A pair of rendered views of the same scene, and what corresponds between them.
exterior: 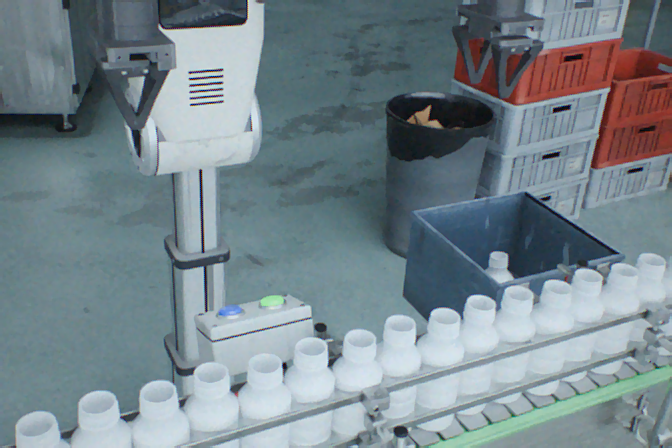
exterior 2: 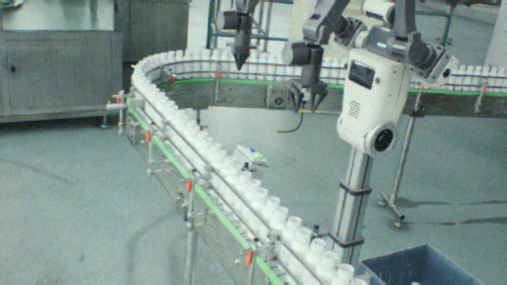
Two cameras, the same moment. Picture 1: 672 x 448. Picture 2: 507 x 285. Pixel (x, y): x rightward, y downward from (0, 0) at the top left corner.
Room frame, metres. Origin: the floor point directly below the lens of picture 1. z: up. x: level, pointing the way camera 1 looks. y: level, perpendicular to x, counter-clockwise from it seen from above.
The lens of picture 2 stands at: (0.76, -1.74, 1.92)
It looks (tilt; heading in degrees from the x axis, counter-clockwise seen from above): 23 degrees down; 87
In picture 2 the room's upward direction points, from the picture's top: 7 degrees clockwise
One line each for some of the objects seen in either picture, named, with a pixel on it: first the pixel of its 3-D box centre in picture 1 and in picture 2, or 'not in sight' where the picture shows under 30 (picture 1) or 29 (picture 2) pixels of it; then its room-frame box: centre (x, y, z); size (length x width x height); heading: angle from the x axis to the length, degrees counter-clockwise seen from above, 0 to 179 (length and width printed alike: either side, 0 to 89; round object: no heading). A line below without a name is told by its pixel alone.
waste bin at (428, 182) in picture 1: (431, 179); not in sight; (3.01, -0.39, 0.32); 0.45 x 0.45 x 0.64
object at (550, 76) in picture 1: (536, 58); not in sight; (3.37, -0.83, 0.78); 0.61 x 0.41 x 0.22; 125
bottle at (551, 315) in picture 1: (546, 337); (258, 214); (0.86, -0.30, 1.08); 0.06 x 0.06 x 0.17
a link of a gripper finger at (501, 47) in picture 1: (502, 58); (301, 98); (0.95, -0.19, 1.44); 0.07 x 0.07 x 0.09; 28
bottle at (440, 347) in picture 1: (437, 369); (234, 188); (0.77, -0.14, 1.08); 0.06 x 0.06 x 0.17
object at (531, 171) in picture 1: (517, 151); not in sight; (3.36, -0.82, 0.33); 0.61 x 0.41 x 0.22; 125
